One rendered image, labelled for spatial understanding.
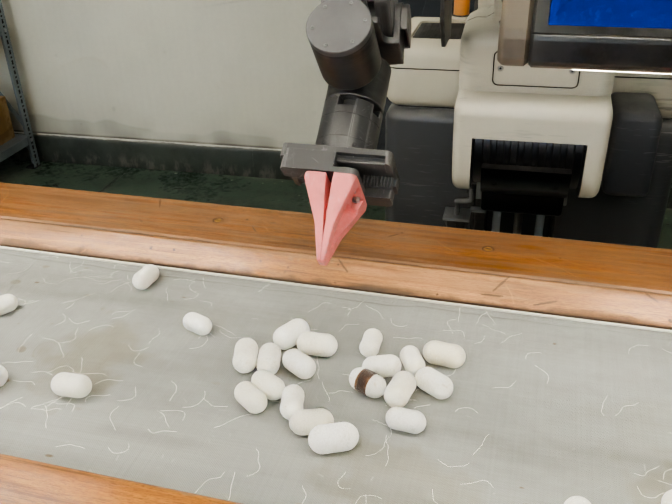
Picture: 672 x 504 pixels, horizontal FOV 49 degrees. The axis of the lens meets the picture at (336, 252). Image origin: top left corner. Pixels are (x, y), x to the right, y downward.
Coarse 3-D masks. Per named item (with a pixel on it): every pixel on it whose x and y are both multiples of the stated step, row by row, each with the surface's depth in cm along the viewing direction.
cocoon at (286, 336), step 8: (296, 320) 66; (304, 320) 67; (280, 328) 66; (288, 328) 65; (296, 328) 66; (304, 328) 66; (280, 336) 65; (288, 336) 65; (296, 336) 66; (280, 344) 65; (288, 344) 65; (296, 344) 66
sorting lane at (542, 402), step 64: (0, 256) 83; (64, 256) 82; (0, 320) 72; (64, 320) 71; (128, 320) 71; (256, 320) 70; (320, 320) 70; (384, 320) 70; (448, 320) 69; (512, 320) 69; (576, 320) 69; (128, 384) 63; (192, 384) 62; (320, 384) 62; (512, 384) 61; (576, 384) 61; (640, 384) 61; (0, 448) 56; (64, 448) 56; (128, 448) 56; (192, 448) 56; (256, 448) 56; (384, 448) 55; (448, 448) 55; (512, 448) 55; (576, 448) 55; (640, 448) 54
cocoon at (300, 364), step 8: (288, 352) 63; (296, 352) 63; (288, 360) 62; (296, 360) 62; (304, 360) 62; (312, 360) 62; (288, 368) 62; (296, 368) 62; (304, 368) 61; (312, 368) 62; (304, 376) 62
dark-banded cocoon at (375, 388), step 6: (354, 372) 60; (354, 378) 60; (372, 378) 59; (378, 378) 59; (372, 384) 59; (378, 384) 59; (384, 384) 59; (366, 390) 59; (372, 390) 59; (378, 390) 59; (384, 390) 59; (372, 396) 59; (378, 396) 59
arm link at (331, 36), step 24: (336, 0) 63; (360, 0) 62; (312, 24) 63; (336, 24) 62; (360, 24) 62; (408, 24) 71; (312, 48) 63; (336, 48) 61; (360, 48) 62; (384, 48) 71; (336, 72) 64; (360, 72) 64
